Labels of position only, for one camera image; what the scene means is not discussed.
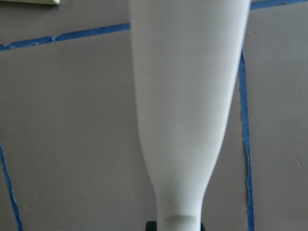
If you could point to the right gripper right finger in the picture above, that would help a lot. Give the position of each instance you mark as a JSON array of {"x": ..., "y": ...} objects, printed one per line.
[{"x": 202, "y": 227}]

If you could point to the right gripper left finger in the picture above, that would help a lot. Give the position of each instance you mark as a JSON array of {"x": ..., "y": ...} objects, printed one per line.
[{"x": 151, "y": 226}]

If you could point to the beige hand brush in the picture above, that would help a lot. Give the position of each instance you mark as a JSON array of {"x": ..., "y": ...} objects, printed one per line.
[{"x": 185, "y": 57}]

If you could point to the wooden cutting board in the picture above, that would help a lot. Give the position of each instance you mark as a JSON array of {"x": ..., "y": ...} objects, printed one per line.
[{"x": 48, "y": 2}]

